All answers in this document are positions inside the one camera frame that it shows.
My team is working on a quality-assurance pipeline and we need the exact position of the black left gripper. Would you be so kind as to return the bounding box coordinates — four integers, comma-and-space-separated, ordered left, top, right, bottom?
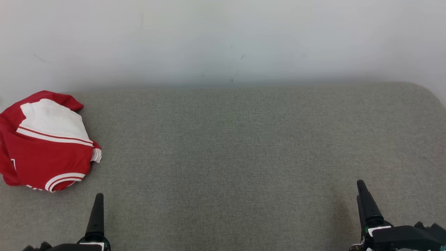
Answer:
76, 193, 111, 251

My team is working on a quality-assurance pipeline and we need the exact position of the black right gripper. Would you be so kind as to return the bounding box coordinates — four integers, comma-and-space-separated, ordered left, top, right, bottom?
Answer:
350, 180, 394, 251

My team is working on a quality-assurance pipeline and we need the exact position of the red jersey with number 23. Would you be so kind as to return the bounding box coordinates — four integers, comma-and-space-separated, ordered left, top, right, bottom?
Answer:
0, 90, 94, 192

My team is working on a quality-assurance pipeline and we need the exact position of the grey fabric sofa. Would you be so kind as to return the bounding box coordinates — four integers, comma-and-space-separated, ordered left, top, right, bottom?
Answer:
0, 82, 446, 251

